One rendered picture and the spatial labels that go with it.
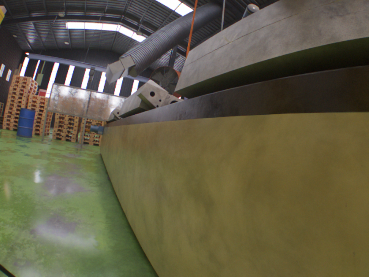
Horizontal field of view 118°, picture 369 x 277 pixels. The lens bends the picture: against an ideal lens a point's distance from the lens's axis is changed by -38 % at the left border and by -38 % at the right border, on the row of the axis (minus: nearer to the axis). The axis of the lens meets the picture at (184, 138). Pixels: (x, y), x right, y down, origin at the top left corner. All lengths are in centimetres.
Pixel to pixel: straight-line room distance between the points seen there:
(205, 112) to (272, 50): 24
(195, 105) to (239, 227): 35
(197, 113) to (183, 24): 840
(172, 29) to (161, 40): 84
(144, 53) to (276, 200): 723
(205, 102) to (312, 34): 32
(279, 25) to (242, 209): 38
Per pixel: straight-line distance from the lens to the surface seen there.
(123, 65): 675
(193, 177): 48
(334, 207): 28
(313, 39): 35
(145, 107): 118
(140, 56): 726
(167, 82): 657
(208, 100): 48
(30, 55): 1330
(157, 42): 776
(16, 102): 836
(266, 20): 47
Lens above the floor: 63
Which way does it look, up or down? 2 degrees up
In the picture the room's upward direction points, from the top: 9 degrees clockwise
